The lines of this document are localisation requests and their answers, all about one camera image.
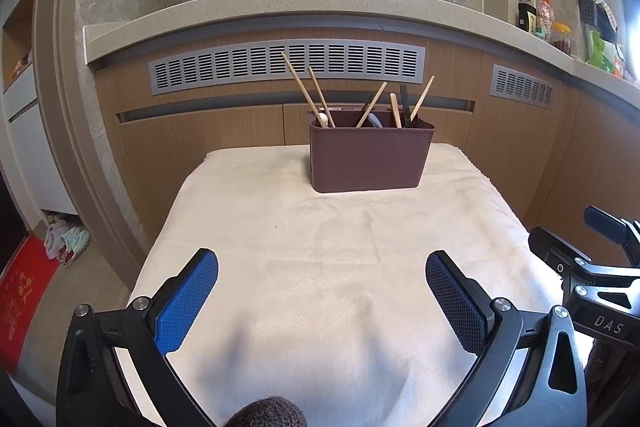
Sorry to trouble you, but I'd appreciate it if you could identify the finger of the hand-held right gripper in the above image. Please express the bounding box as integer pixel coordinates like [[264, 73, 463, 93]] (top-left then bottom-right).
[[528, 227, 591, 281], [583, 206, 631, 246]]

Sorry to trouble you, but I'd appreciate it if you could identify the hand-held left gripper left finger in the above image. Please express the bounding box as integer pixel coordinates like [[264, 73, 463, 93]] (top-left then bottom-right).
[[56, 248, 219, 427]]

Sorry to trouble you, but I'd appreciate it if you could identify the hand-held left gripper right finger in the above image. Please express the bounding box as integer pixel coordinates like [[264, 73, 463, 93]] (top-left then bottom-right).
[[425, 250, 588, 427]]

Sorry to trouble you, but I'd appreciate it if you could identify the dark plastic utensil holder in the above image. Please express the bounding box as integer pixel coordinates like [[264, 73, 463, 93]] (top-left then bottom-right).
[[306, 107, 435, 194]]

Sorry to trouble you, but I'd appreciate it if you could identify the light wooden chopstick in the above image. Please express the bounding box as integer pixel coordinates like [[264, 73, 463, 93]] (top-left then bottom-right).
[[356, 81, 388, 128], [409, 76, 435, 126], [307, 67, 335, 126], [281, 52, 326, 128]]

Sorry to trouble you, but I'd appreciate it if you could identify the black thick chopstick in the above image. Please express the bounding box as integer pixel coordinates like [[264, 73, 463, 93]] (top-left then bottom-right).
[[398, 84, 414, 128]]

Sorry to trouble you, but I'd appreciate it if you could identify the dark thin chopstick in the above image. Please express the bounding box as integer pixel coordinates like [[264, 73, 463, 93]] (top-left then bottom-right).
[[360, 93, 377, 128]]

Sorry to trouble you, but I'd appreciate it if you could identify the person's left hand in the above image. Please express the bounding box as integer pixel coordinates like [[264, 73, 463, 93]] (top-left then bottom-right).
[[222, 397, 308, 427]]

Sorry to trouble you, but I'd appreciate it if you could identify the wooden kitchen cabinet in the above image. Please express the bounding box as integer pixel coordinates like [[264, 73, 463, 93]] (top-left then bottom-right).
[[95, 41, 640, 270]]

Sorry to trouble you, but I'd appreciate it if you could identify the white cloth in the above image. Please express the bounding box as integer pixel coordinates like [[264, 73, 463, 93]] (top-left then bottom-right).
[[117, 142, 596, 427]]

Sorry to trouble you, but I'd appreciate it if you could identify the pair of slippers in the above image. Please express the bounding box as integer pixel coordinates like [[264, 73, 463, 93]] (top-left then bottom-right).
[[42, 213, 92, 269]]

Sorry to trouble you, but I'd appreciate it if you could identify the short grey vent grille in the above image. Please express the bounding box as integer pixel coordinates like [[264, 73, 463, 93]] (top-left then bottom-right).
[[489, 64, 555, 109]]

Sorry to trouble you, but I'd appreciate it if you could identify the red floor mat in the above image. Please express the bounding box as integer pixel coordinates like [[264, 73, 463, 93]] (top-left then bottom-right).
[[0, 234, 62, 376]]

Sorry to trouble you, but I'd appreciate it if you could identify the green plastic bag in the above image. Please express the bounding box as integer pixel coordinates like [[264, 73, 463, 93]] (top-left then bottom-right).
[[587, 31, 619, 74]]

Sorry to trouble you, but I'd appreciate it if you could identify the glass jar with yellow lid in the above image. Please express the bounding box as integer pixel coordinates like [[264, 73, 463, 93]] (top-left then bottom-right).
[[550, 23, 574, 56]]

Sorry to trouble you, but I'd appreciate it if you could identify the clear bottle with orange cap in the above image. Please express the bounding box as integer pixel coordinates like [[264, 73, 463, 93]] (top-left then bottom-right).
[[536, 0, 556, 42]]

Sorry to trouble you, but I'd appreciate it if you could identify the dark soy sauce bottle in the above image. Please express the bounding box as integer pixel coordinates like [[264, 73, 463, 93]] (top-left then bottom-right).
[[517, 0, 539, 34]]

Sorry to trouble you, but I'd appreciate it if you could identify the long grey vent grille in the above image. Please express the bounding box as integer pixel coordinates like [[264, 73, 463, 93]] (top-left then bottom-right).
[[148, 44, 427, 97]]

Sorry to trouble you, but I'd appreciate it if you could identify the white shelf cabinet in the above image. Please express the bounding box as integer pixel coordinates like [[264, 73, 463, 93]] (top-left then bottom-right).
[[0, 0, 45, 234]]

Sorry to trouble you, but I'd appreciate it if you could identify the speckled stone countertop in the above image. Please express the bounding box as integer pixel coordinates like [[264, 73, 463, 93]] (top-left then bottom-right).
[[82, 0, 640, 108]]

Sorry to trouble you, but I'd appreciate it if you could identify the dark wall rack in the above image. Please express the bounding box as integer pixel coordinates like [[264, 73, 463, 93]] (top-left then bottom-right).
[[578, 0, 621, 42]]

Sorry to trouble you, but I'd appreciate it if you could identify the beige door frame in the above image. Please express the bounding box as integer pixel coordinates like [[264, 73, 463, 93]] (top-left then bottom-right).
[[32, 0, 152, 269]]

